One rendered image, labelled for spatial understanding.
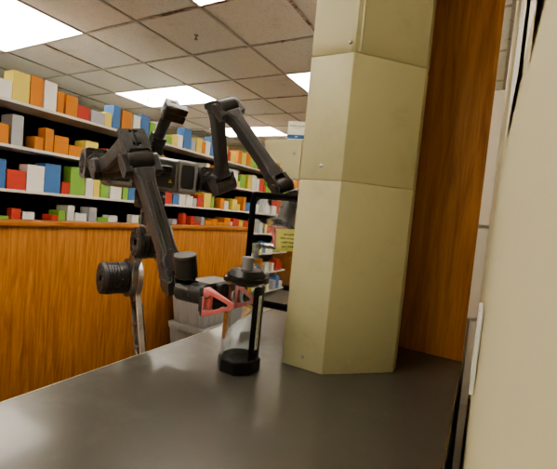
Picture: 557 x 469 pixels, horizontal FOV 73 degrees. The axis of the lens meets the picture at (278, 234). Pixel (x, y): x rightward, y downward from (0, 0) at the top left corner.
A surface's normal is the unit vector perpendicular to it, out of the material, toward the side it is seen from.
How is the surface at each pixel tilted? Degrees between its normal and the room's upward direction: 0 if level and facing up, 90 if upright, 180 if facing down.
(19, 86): 90
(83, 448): 0
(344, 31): 90
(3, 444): 0
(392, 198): 90
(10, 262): 90
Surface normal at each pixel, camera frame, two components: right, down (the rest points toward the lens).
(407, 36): 0.26, 0.07
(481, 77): -0.48, 0.00
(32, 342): 0.87, 0.11
